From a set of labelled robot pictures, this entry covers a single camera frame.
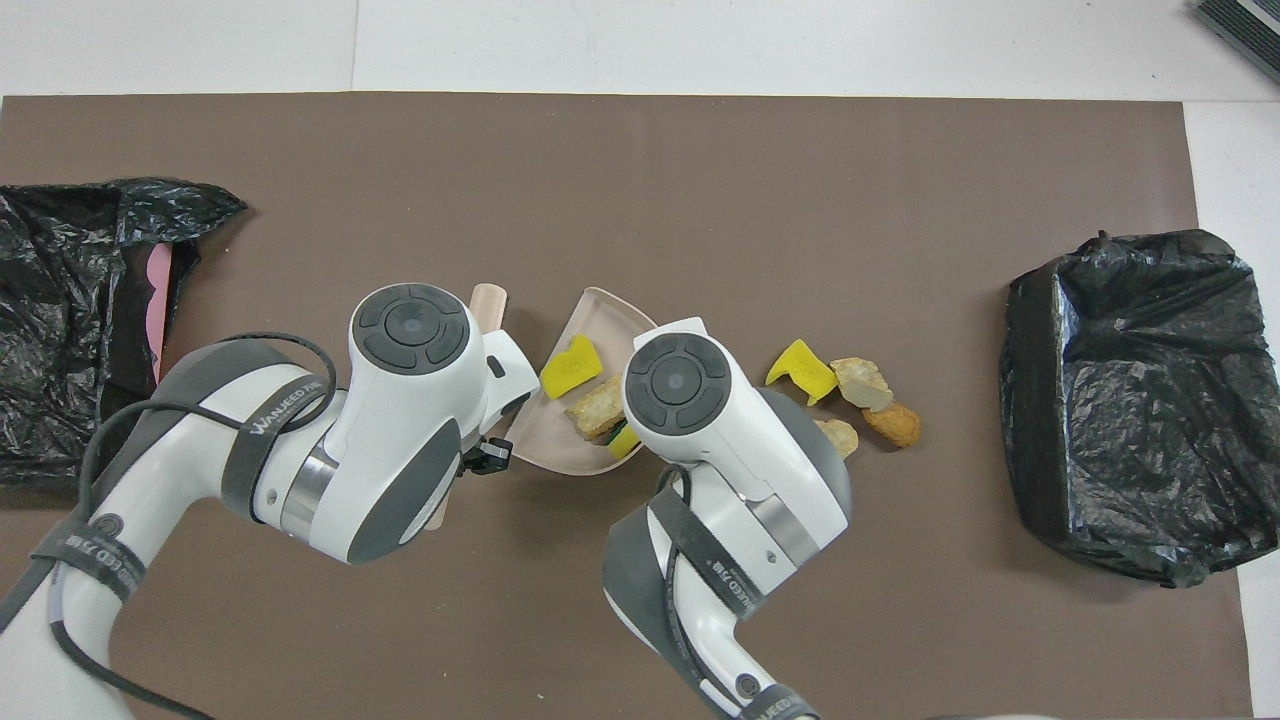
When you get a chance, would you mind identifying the dark grey ribbed box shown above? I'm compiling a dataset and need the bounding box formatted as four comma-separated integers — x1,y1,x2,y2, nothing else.
1195,0,1280,86

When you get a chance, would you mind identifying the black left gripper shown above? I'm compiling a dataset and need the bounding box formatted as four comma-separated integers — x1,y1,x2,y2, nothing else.
460,435,514,478

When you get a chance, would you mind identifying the pink bin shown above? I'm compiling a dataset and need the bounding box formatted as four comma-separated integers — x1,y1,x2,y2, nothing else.
146,243,174,386

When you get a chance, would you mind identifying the brown table mat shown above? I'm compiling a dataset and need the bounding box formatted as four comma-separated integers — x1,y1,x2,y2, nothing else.
0,93,1253,720

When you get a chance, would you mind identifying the black trash bag lined bin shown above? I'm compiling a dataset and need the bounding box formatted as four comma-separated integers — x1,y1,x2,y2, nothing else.
1000,229,1280,589

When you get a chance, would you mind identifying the yellow sponge piece notched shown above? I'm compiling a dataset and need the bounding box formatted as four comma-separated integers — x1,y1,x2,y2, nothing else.
765,339,839,407

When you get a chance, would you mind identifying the beige foam chunk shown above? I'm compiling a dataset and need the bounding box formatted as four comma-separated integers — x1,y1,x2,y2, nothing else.
565,375,629,439
830,357,895,413
812,418,860,461

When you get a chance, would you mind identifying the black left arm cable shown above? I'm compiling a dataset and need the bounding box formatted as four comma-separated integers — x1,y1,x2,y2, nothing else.
0,332,339,720

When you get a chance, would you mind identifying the black trash bag over pink bin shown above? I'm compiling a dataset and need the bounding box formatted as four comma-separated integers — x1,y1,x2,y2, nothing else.
0,178,248,491

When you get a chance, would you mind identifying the beige plastic dustpan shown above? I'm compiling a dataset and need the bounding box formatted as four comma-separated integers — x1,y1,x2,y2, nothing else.
503,287,661,477

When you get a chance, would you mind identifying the orange brown foam chunk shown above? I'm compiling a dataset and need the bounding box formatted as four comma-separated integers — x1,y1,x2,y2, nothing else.
862,401,923,449

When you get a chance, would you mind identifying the beige hand brush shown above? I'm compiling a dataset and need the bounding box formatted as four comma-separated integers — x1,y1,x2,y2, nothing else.
433,283,514,531

